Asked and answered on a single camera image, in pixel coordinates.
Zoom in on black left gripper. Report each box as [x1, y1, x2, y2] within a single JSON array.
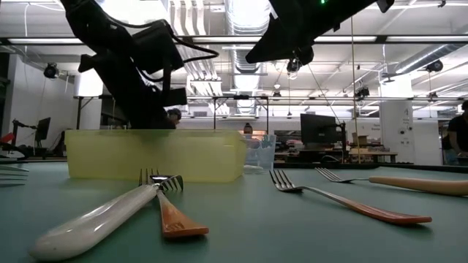
[[78, 53, 189, 130]]

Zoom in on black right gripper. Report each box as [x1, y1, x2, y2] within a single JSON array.
[[245, 0, 343, 66]]

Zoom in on thin white handled fork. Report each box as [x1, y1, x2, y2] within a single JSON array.
[[0, 165, 30, 174]]

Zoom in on fork tines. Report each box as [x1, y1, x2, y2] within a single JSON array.
[[0, 172, 29, 188]]

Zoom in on wooden handled fork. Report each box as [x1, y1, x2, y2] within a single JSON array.
[[314, 167, 468, 198]]

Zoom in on orange handled fork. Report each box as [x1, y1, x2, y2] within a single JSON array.
[[269, 169, 433, 225], [148, 174, 211, 240]]

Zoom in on dark cabinet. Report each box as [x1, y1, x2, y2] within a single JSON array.
[[99, 98, 125, 127]]

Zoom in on yellow plastic bin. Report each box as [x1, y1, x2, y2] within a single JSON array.
[[64, 128, 247, 184]]

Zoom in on white ceiling unit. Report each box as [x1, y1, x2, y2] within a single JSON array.
[[73, 75, 105, 98]]

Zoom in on white ceiling pipes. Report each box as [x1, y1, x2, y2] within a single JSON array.
[[167, 0, 224, 97]]

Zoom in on black computer monitor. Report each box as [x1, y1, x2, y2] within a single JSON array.
[[300, 113, 338, 145]]

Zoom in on small black monitor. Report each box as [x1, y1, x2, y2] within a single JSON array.
[[34, 116, 52, 142]]

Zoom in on clear plastic bin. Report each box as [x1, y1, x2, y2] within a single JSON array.
[[242, 133, 278, 175]]

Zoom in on black equipment stand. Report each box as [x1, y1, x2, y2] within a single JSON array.
[[0, 118, 67, 159]]

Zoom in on overhead beam with light strips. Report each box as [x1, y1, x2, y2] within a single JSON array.
[[0, 34, 468, 46]]

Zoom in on wooden desk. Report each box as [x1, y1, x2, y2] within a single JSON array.
[[347, 145, 399, 164]]

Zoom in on green table mat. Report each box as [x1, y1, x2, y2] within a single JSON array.
[[0, 160, 468, 263]]

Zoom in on large silver ventilation duct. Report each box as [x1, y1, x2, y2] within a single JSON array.
[[223, 0, 276, 115]]

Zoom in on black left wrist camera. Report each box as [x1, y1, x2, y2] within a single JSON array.
[[134, 20, 186, 75]]

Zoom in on black metal frame stand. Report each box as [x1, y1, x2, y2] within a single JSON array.
[[74, 94, 271, 132]]

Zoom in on thick white handled fork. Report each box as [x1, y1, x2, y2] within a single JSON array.
[[28, 168, 162, 262]]

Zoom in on slanted silver duct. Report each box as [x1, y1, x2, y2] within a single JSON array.
[[393, 43, 468, 75]]

